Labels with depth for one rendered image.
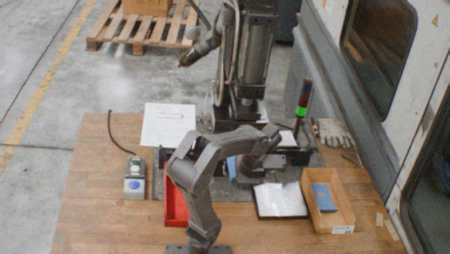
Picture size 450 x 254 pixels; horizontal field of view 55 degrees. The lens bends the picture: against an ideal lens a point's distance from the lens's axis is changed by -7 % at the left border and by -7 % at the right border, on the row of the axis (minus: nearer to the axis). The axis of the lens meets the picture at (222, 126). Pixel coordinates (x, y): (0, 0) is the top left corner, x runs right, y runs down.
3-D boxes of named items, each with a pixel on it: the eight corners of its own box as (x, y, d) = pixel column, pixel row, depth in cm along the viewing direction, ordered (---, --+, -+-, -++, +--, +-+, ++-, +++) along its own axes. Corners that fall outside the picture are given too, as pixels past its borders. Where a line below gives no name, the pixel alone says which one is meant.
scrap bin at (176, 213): (164, 227, 141) (164, 214, 137) (164, 174, 161) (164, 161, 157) (202, 227, 142) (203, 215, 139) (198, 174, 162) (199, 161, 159)
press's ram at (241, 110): (213, 138, 151) (222, 58, 134) (207, 96, 172) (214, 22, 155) (266, 140, 154) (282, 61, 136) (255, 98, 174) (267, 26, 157)
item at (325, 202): (317, 215, 151) (319, 209, 149) (308, 184, 163) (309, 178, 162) (337, 215, 152) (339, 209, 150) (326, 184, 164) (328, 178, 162)
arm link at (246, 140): (249, 120, 129) (177, 132, 104) (275, 135, 124) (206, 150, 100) (235, 158, 133) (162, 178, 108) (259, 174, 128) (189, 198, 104)
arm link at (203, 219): (206, 216, 133) (185, 150, 108) (223, 228, 130) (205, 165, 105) (192, 231, 130) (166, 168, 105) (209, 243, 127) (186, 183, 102)
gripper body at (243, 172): (255, 155, 142) (261, 144, 136) (258, 186, 137) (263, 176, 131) (235, 154, 141) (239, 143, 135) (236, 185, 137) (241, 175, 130)
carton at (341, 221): (315, 235, 145) (321, 219, 140) (299, 183, 165) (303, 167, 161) (351, 235, 147) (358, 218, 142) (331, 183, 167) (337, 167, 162)
